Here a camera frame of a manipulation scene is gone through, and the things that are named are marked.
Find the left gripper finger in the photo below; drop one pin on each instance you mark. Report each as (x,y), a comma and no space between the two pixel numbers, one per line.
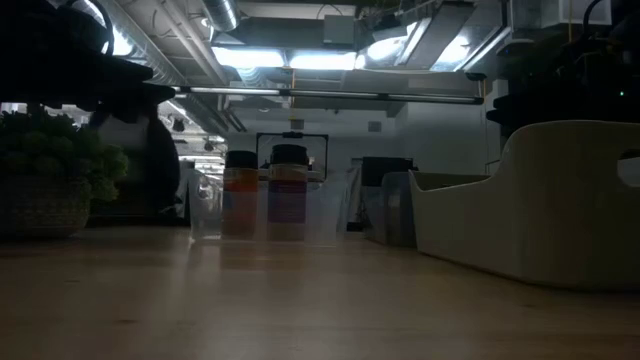
(99,119)
(162,165)

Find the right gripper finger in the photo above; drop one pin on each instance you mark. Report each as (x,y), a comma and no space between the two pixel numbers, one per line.
(507,110)

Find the orange spice jar dark lid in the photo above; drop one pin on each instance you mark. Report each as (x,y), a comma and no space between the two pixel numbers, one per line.
(240,200)

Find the purple-label spice jar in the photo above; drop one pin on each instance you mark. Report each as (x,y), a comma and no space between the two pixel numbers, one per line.
(287,200)

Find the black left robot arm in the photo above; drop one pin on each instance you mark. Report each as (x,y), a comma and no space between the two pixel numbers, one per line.
(45,25)

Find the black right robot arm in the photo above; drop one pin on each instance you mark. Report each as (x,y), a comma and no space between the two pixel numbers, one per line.
(625,20)

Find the green artificial potted plant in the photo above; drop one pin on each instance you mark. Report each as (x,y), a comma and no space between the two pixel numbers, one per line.
(50,160)

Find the light grey plastic bin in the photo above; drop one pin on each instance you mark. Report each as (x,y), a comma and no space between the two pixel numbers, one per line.
(500,225)

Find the black monitor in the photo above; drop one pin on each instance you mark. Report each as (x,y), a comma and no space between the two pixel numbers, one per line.
(387,172)

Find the ceiling light panel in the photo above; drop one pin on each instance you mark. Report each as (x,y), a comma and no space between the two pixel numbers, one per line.
(322,61)
(247,57)

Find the clear plastic bin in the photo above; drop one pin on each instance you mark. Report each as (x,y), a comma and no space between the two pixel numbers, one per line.
(325,210)

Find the long ceiling light bar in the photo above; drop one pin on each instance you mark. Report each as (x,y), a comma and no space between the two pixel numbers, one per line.
(325,93)

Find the corrugated silver air duct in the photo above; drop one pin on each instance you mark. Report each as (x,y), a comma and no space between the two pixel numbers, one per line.
(150,50)

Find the black workstation frame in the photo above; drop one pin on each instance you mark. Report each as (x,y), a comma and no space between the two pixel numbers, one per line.
(292,134)

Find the round silver air duct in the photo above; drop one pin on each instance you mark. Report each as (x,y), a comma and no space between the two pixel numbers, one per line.
(220,12)

